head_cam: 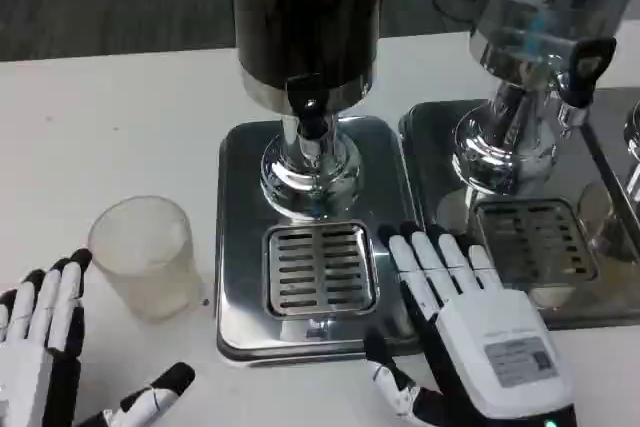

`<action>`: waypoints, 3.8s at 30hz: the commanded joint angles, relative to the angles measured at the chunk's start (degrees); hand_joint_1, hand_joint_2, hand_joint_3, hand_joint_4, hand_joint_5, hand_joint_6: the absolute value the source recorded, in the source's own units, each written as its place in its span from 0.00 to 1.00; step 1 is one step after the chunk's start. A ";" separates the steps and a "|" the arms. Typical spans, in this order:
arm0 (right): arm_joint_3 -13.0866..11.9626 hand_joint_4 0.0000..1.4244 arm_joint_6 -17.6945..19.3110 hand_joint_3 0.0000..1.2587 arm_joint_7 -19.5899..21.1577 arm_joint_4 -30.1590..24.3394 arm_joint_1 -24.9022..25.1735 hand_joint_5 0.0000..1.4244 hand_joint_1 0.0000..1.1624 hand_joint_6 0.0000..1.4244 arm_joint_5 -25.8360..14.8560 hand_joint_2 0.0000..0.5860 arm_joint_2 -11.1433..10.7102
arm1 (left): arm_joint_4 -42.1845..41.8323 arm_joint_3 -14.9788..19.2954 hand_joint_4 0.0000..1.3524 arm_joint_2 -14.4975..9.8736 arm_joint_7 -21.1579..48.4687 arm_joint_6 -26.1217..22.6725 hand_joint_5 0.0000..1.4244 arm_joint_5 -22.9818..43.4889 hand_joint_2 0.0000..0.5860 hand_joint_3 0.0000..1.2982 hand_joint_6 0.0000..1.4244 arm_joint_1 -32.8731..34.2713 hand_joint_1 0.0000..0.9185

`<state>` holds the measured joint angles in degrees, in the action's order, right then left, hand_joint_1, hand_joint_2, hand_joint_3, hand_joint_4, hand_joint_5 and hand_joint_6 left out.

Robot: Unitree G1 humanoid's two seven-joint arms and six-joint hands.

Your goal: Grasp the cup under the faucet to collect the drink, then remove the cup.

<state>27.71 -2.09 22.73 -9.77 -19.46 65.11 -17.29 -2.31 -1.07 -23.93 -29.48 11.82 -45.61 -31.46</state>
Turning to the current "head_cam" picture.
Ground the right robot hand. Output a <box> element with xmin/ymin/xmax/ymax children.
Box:
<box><xmin>362</xmin><ymin>221</ymin><xmax>579</xmax><ymax>427</ymax></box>

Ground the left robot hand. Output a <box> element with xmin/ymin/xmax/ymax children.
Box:
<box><xmin>0</xmin><ymin>247</ymin><xmax>197</xmax><ymax>427</ymax></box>

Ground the steel drip grid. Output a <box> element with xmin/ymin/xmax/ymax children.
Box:
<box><xmin>262</xmin><ymin>218</ymin><xmax>382</xmax><ymax>319</ymax></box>
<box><xmin>471</xmin><ymin>198</ymin><xmax>600</xmax><ymax>294</ymax></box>

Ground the clear ribbed glass cup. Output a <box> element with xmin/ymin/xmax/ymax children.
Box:
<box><xmin>87</xmin><ymin>194</ymin><xmax>202</xmax><ymax>324</ymax></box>

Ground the steel drip tray base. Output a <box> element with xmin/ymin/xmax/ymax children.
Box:
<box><xmin>398</xmin><ymin>88</ymin><xmax>640</xmax><ymax>331</ymax></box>
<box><xmin>215</xmin><ymin>114</ymin><xmax>427</xmax><ymax>363</ymax></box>

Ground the black tap of steel dispenser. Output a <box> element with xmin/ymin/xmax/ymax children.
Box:
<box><xmin>555</xmin><ymin>36</ymin><xmax>618</xmax><ymax>138</ymax></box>

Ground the black tap of dark dispenser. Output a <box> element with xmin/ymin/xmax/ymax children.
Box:
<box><xmin>284</xmin><ymin>72</ymin><xmax>330</xmax><ymax>142</ymax></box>

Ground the shiny steel drink dispenser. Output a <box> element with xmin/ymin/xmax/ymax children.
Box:
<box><xmin>451</xmin><ymin>0</ymin><xmax>640</xmax><ymax>198</ymax></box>

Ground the dark drink dispenser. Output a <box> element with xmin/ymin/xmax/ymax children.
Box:
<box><xmin>220</xmin><ymin>0</ymin><xmax>387</xmax><ymax>222</ymax></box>

